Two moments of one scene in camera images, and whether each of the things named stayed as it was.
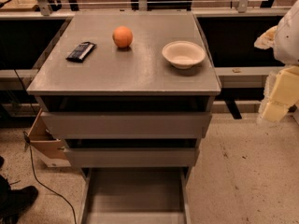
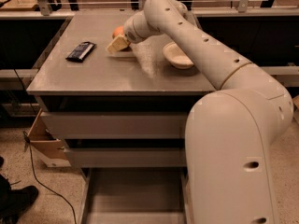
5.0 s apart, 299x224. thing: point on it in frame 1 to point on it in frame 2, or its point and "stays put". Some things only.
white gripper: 288,39 to 133,31
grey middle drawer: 129,157 stays put
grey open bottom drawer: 136,195 stays put
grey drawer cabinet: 129,95 stays put
